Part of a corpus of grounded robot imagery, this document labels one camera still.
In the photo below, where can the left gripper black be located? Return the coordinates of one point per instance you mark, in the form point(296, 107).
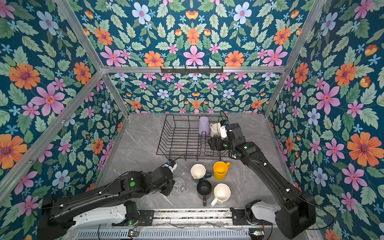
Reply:
point(172, 183)

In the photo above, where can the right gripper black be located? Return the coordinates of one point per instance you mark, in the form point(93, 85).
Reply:
point(213, 144)

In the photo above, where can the white mug red inside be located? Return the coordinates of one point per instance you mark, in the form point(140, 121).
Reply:
point(215, 130)

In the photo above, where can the lavender plastic cup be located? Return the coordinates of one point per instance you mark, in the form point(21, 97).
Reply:
point(204, 126)

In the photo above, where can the clear glass cup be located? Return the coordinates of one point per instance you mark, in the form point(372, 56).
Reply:
point(180, 187)

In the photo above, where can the yellow mug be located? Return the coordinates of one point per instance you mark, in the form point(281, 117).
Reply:
point(220, 170)

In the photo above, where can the white ceramic mug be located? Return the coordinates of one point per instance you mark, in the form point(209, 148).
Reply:
point(222, 193)

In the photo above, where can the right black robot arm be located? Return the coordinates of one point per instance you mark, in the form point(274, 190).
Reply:
point(294, 212)

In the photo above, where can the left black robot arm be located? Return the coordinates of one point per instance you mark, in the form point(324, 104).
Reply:
point(112, 203)

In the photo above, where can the cream mug green outside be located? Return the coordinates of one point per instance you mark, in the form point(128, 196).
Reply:
point(199, 173)

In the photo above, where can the black mug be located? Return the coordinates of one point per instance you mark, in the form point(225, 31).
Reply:
point(204, 189)

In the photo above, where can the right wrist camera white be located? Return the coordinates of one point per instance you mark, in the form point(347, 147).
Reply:
point(222, 129)

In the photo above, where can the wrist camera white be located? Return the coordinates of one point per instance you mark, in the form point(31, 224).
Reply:
point(171, 165)
point(222, 129)

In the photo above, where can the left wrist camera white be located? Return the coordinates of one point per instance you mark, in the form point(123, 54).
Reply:
point(171, 165)

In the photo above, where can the black wire dish rack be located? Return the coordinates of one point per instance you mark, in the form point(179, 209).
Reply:
point(180, 138)

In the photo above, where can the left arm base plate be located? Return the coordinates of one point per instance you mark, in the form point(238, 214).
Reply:
point(144, 219)

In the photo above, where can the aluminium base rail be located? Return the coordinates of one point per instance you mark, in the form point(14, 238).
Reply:
point(181, 224)

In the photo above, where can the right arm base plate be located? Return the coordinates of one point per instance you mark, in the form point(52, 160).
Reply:
point(242, 217)

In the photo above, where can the metal hook rail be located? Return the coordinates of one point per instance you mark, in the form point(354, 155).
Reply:
point(191, 70)

